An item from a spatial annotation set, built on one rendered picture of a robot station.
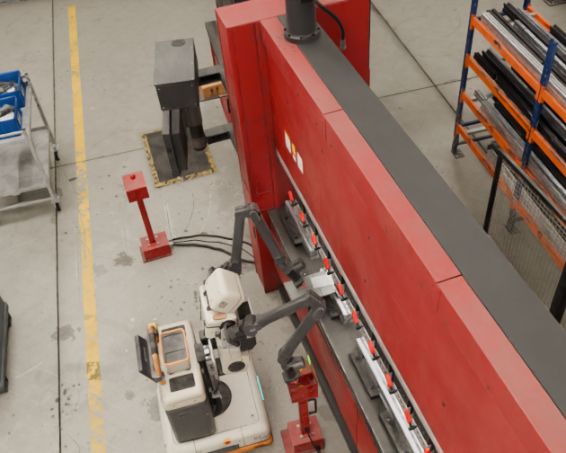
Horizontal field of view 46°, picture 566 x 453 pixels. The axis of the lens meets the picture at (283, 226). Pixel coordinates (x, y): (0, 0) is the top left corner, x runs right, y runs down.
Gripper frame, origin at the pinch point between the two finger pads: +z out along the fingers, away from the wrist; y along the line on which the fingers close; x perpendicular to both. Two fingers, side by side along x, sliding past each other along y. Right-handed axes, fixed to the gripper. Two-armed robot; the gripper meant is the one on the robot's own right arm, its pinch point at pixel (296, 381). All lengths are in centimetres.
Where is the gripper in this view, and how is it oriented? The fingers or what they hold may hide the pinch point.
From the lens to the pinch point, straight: 384.9
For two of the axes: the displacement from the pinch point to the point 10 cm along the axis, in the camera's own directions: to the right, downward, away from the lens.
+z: 3.1, 6.3, 7.1
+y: 9.2, -3.8, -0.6
